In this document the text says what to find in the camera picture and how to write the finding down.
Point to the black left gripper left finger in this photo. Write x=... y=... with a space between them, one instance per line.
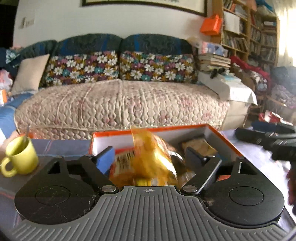
x=96 y=167

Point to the floral cushion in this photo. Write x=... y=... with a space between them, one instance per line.
x=140 y=66
x=81 y=68

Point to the left floral cushion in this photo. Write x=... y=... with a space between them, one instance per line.
x=81 y=68

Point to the golden biscuit pack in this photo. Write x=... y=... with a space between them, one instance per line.
x=201 y=146

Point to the stack of books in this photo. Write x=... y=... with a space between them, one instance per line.
x=210 y=62

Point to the framed wall picture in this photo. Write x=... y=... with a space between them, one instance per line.
x=197 y=7

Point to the orange paper bag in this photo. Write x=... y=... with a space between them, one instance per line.
x=212 y=25

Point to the orange cardboard box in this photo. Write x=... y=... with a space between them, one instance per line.
x=174 y=136

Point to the right floral cushion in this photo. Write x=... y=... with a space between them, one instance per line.
x=140 y=66

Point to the quilted sofa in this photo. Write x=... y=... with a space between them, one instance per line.
x=76 y=111

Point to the yellow-green mug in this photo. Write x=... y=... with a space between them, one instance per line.
x=20 y=158

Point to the beige plain pillow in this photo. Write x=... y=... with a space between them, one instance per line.
x=29 y=74

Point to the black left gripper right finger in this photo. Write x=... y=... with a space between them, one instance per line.
x=204 y=168

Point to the yellow chips bag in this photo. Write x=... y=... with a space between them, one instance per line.
x=148 y=163

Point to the wooden bookshelf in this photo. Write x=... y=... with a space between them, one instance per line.
x=248 y=34

